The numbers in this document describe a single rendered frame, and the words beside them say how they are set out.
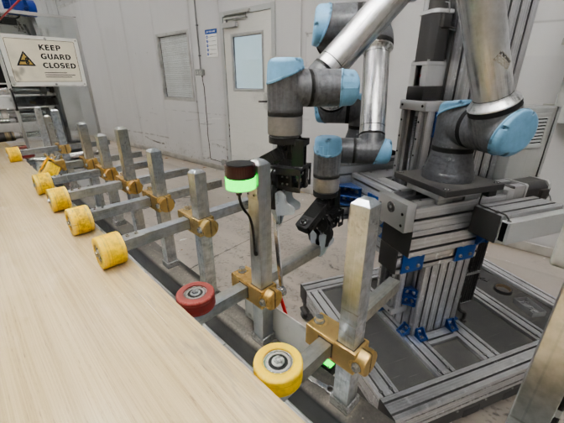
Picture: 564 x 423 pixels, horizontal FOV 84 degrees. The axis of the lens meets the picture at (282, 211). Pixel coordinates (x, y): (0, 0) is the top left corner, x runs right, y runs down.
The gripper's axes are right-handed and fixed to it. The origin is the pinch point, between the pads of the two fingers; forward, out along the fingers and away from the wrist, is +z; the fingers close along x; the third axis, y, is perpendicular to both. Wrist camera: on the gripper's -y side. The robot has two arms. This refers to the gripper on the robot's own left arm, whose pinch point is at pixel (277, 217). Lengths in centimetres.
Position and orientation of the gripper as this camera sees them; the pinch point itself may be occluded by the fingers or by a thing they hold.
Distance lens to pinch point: 77.1
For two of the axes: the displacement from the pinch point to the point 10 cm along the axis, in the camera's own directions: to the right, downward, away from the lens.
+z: 0.0, 9.2, 3.9
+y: 9.1, 1.6, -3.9
